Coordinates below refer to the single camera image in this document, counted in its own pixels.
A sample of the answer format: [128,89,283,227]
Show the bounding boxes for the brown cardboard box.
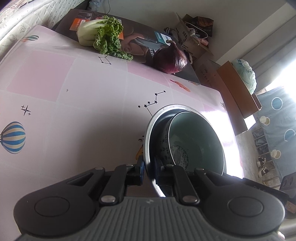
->
[217,61,262,118]

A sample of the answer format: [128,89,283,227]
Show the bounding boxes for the green lettuce cabbage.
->
[76,16,133,60]

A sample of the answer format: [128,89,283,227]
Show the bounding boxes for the teal ceramic bowl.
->
[158,111,225,175]

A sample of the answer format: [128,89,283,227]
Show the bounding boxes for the dark Philips appliance box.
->
[51,9,202,84]

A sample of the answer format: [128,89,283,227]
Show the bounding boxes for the green plastic bag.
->
[231,59,257,95]

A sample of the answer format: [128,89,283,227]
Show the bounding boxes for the blue patterned curtain cloth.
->
[255,88,295,180]

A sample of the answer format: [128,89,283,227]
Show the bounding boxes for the pink patterned tablecloth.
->
[1,26,244,240]

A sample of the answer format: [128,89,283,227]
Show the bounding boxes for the red onion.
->
[152,40,188,74]

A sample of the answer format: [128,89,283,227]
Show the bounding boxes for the black and white shoes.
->
[256,157,269,178]

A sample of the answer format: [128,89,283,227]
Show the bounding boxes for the open cardboard box with clutter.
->
[164,14,214,62]

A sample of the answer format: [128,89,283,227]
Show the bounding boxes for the white quilted mattress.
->
[1,0,87,58]

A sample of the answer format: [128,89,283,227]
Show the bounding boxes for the small steel bowl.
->
[143,104,226,187]

